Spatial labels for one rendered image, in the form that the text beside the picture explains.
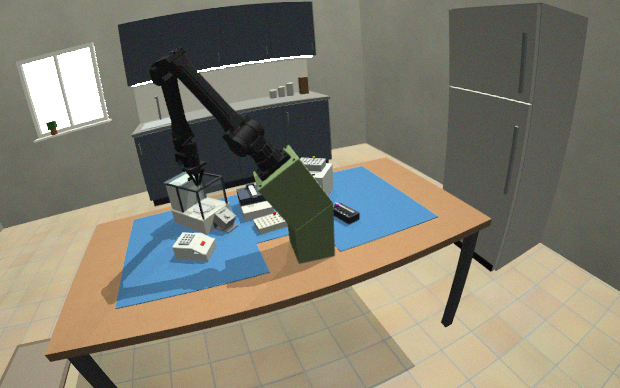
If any white block with rows of round holes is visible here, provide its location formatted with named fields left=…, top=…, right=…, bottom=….
left=172, top=233, right=217, bottom=261

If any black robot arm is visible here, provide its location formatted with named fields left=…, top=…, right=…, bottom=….
left=149, top=47, right=291, bottom=181

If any blue bench mat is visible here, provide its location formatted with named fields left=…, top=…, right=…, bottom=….
left=115, top=166, right=438, bottom=309

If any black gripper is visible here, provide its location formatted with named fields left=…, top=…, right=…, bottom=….
left=182, top=152, right=207, bottom=186

